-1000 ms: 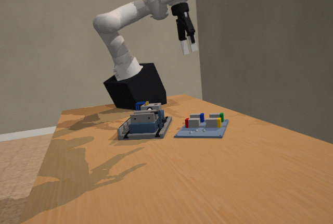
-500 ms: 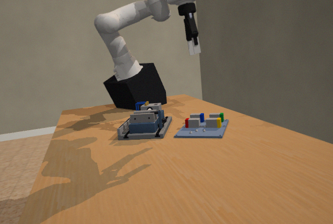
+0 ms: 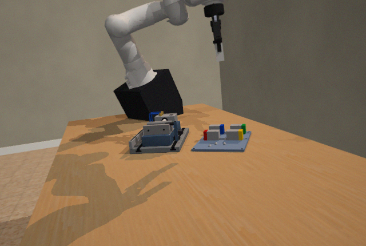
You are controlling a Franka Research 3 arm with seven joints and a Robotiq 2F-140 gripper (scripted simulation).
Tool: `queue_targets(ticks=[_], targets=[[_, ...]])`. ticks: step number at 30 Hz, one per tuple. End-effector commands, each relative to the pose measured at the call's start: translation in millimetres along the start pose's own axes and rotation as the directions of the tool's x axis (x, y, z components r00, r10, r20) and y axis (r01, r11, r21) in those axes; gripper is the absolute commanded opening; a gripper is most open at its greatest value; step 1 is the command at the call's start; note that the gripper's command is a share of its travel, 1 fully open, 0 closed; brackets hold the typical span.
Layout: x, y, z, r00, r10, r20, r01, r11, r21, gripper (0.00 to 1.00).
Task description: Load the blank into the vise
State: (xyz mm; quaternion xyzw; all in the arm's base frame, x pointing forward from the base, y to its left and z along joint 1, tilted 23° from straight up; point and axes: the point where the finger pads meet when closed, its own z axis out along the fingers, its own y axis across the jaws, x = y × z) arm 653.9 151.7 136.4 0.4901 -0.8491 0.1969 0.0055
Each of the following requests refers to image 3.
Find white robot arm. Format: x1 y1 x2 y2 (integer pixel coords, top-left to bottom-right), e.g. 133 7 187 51
105 0 225 89

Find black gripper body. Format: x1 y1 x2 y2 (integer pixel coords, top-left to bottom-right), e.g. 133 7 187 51
204 3 224 17

